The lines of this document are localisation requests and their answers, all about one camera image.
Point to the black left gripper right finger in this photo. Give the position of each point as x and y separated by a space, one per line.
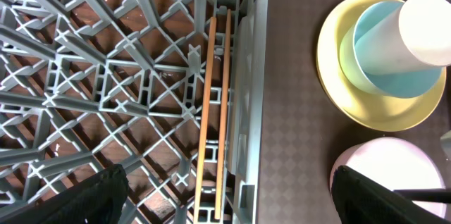
358 199

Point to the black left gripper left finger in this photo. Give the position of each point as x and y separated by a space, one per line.
98 199

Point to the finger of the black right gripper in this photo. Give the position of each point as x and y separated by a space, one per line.
427 195

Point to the pink bowl with food scraps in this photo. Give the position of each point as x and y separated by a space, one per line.
393 163

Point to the yellow plastic plate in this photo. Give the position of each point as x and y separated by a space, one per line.
375 111

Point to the light blue plastic bowl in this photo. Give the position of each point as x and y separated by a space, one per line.
400 85

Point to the white plastic cup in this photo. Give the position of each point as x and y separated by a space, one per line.
398 37

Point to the wooden chopstick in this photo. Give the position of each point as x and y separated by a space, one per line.
205 117
223 119

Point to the brown serving tray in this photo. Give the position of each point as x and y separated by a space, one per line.
302 131

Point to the grey plastic dish rack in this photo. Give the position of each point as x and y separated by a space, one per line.
86 84

